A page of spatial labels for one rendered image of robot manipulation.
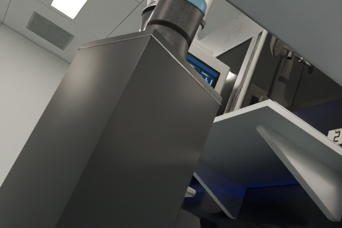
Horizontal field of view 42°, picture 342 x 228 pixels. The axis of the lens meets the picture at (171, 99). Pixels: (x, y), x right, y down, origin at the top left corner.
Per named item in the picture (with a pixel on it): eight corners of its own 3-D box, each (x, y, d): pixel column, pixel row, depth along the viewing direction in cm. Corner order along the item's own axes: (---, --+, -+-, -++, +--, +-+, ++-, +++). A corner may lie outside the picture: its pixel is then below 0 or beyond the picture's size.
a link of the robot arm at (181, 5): (152, 11, 100) (175, -32, 105) (138, 36, 112) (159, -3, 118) (199, 37, 102) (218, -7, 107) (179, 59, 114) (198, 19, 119)
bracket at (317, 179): (332, 221, 128) (342, 180, 133) (340, 221, 125) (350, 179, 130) (242, 167, 118) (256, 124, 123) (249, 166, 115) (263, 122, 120)
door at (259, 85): (226, 127, 220) (261, 34, 243) (291, 108, 179) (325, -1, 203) (225, 126, 219) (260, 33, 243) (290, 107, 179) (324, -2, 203)
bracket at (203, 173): (232, 219, 171) (242, 188, 176) (236, 219, 168) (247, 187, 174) (160, 178, 161) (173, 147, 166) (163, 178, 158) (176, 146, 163)
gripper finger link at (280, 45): (293, 61, 130) (301, 36, 133) (278, 50, 128) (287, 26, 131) (286, 64, 132) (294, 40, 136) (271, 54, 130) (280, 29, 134)
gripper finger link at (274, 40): (286, 64, 132) (294, 40, 136) (271, 54, 130) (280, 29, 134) (279, 67, 135) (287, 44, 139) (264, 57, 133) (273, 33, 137)
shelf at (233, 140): (245, 197, 186) (246, 193, 187) (394, 190, 126) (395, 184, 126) (150, 142, 172) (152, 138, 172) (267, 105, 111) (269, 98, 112)
